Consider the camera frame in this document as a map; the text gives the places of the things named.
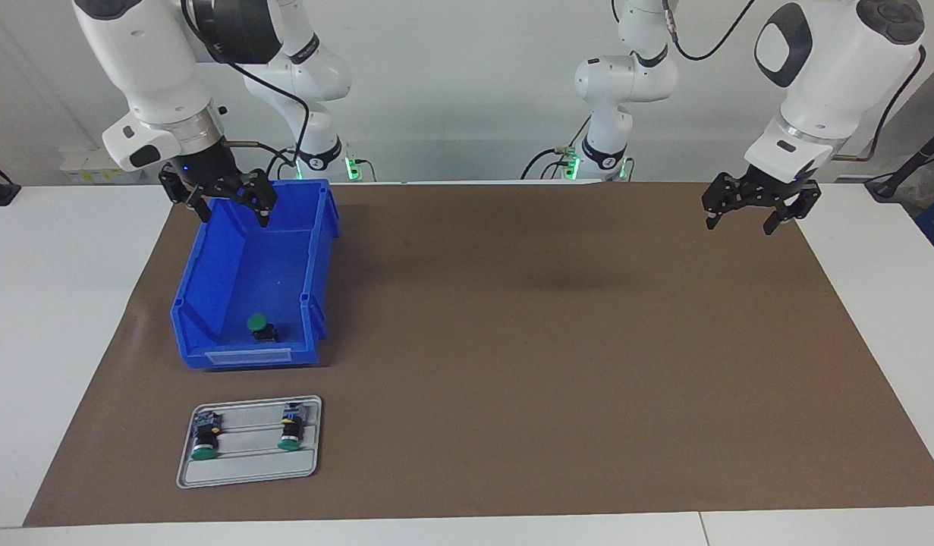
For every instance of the grey metal tray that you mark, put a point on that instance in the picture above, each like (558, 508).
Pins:
(246, 466)

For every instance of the green push button switch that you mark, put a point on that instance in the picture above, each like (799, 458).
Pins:
(205, 440)
(258, 324)
(290, 432)

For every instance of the white wall socket box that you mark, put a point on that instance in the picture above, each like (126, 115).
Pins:
(87, 163)

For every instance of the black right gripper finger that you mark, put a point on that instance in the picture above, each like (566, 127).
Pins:
(182, 188)
(260, 191)

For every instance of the blue plastic storage bin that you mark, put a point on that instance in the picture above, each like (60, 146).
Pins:
(231, 273)

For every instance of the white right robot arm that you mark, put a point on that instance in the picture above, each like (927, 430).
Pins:
(148, 61)

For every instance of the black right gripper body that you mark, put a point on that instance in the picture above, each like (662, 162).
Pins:
(209, 168)

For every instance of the brown table mat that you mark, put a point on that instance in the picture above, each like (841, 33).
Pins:
(512, 425)

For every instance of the black stand pole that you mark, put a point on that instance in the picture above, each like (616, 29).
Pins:
(914, 163)

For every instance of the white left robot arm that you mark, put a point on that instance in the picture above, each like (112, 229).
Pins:
(838, 76)

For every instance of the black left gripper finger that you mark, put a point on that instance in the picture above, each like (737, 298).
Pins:
(797, 206)
(724, 196)

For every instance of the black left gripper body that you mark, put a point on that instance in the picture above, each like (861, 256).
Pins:
(774, 189)

